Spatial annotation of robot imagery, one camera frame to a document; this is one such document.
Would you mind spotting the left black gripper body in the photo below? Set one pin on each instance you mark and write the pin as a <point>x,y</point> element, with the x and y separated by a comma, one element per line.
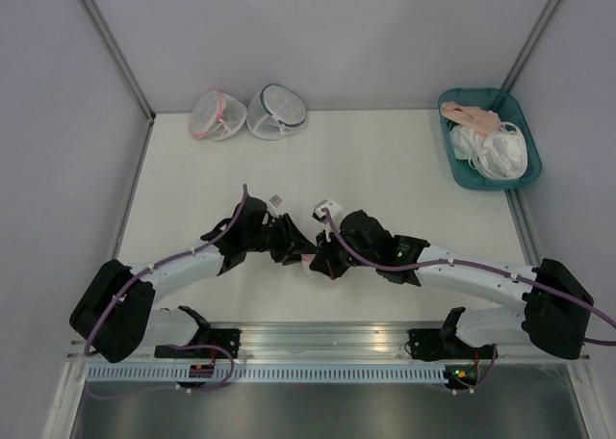
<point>274,239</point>

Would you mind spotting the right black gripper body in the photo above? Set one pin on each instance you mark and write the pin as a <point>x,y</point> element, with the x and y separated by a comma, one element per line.
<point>337,257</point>

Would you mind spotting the pink-zip mesh laundry bag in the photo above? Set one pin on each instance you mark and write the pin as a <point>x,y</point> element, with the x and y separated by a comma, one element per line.
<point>315,279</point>

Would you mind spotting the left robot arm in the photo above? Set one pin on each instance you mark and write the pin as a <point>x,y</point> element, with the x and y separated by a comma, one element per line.
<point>118,313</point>

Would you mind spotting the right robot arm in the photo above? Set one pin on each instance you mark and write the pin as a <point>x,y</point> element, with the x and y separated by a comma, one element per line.
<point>544,305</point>

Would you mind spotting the blue-trim mesh laundry bag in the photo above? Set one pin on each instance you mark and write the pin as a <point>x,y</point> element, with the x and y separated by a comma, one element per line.
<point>274,113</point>

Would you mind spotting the pink-trim mesh laundry bag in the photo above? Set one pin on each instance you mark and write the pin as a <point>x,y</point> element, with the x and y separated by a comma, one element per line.
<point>217,116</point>

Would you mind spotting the white bra in basket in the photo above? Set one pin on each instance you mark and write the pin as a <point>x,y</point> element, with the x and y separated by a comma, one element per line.
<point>501,155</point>

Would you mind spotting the teal plastic basket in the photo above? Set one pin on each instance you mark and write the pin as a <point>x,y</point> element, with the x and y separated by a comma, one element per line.
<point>509,110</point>

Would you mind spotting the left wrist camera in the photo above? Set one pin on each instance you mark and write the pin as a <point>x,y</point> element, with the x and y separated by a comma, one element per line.
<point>274,203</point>

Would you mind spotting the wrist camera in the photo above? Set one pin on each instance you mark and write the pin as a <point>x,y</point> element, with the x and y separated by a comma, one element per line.
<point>274,203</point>
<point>326,213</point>

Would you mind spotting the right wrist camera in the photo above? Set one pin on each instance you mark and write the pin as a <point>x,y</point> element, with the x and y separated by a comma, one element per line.
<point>326,213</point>

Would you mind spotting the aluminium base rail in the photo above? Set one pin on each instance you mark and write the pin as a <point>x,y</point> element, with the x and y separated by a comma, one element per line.
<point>387,343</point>

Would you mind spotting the slotted cable duct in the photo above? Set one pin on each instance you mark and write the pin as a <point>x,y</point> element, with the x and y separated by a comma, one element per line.
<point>336,373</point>

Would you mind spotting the left aluminium frame post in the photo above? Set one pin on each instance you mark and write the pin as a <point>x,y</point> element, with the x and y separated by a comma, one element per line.
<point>102,29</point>

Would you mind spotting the aluminium frame post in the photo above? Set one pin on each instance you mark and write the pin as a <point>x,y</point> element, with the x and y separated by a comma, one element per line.
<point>536,33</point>
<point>102,29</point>

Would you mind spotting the right aluminium frame post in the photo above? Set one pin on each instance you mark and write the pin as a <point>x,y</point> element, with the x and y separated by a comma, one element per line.
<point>536,33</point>

